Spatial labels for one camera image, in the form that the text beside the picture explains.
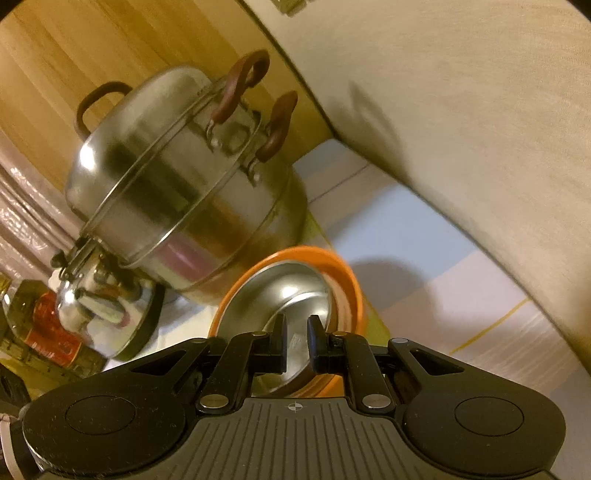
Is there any stainless steel bowl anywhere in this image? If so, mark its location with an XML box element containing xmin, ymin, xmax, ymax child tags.
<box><xmin>221</xmin><ymin>261</ymin><xmax>334</xmax><ymax>398</ymax></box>

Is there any large cooking oil bottle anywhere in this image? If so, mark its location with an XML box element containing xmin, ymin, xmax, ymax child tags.
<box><xmin>0</xmin><ymin>277</ymin><xmax>106</xmax><ymax>380</ymax></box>

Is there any stainless steel kettle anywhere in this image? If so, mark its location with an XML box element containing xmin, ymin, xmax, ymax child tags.
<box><xmin>50</xmin><ymin>235</ymin><xmax>163</xmax><ymax>363</ymax></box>

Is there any pastel checkered tablecloth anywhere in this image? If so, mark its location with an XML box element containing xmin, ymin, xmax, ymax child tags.
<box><xmin>104</xmin><ymin>138</ymin><xmax>587</xmax><ymax>402</ymax></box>

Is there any shiny beige curtain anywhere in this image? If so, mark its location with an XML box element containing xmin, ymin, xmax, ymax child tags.
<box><xmin>0</xmin><ymin>134</ymin><xmax>86</xmax><ymax>287</ymax></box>

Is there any beige wall socket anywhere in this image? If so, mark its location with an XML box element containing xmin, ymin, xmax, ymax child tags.
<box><xmin>272</xmin><ymin>0</ymin><xmax>308</xmax><ymax>18</ymax></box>

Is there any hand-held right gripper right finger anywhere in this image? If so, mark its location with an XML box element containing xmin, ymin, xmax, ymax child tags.
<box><xmin>307</xmin><ymin>315</ymin><xmax>467</xmax><ymax>411</ymax></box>

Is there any orange plastic bowl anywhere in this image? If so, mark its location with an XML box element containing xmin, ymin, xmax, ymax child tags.
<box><xmin>209</xmin><ymin>247</ymin><xmax>369</xmax><ymax>400</ymax></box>

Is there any white cable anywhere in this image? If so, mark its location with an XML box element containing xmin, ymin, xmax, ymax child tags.
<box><xmin>0</xmin><ymin>413</ymin><xmax>25</xmax><ymax>480</ymax></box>

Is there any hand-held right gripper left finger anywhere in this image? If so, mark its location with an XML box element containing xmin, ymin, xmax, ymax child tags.
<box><xmin>127</xmin><ymin>318</ymin><xmax>289</xmax><ymax>414</ymax></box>

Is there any stainless steel steamer pot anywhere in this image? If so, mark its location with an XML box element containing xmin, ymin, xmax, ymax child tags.
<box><xmin>64</xmin><ymin>48</ymin><xmax>309</xmax><ymax>305</ymax></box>

